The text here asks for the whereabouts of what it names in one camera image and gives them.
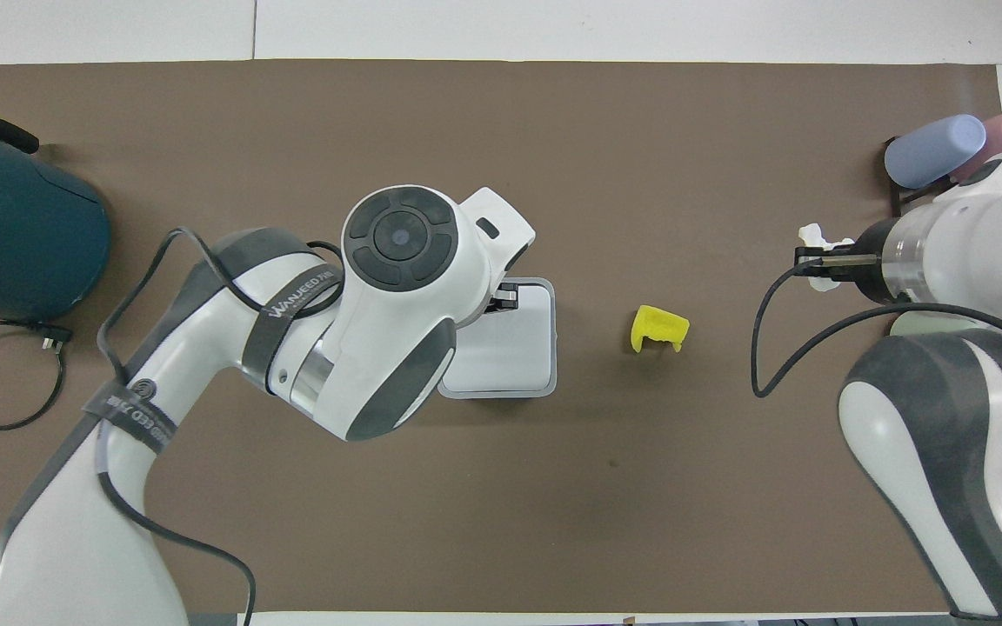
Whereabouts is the yellow crumpled trash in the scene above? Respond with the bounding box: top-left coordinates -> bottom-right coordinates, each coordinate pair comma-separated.
630,304 -> 691,355

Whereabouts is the black power cord with plug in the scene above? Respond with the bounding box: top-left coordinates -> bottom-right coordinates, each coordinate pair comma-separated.
0,320 -> 75,432

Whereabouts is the white bin with grey rim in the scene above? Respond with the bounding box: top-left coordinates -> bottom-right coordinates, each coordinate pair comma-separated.
436,276 -> 558,400

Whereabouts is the dark teal kettle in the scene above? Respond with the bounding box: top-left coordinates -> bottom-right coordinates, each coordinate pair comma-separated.
0,108 -> 113,325

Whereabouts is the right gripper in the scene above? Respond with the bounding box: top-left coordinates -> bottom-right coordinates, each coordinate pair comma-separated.
847,217 -> 903,305

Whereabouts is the white paper trash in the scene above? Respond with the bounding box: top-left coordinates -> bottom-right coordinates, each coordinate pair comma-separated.
798,223 -> 857,293

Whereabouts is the blue cup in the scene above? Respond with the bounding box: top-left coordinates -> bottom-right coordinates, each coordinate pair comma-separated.
884,114 -> 988,190

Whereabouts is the black cable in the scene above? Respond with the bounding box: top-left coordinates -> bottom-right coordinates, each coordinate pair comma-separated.
749,248 -> 1002,400
94,226 -> 346,626

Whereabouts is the black cup rack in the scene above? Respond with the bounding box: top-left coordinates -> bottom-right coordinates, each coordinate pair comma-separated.
884,137 -> 939,218

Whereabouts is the pale green plate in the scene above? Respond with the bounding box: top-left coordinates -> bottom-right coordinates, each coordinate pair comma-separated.
887,308 -> 982,341

